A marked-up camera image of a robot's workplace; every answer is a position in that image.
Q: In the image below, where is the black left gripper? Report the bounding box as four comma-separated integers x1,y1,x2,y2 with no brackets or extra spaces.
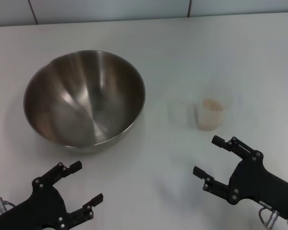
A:
0,161,104,230

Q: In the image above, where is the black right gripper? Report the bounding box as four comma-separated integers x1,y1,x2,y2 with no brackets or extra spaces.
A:
192,135,288,220

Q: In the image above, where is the clear plastic cup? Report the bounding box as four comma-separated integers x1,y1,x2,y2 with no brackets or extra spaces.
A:
194,94,234,132

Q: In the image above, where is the stainless steel mixing bowl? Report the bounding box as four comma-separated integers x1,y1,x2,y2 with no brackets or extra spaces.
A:
23,49,146,154

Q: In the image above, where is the right wrist cable with plug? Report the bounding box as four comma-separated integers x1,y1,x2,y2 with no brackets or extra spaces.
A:
258,207,279,228

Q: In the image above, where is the wrist cable with plug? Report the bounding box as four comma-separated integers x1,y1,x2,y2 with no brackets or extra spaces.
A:
0,196,17,213
258,207,279,228

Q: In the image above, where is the left wrist cable with plug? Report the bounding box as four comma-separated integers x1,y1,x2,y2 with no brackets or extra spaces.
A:
0,196,17,213

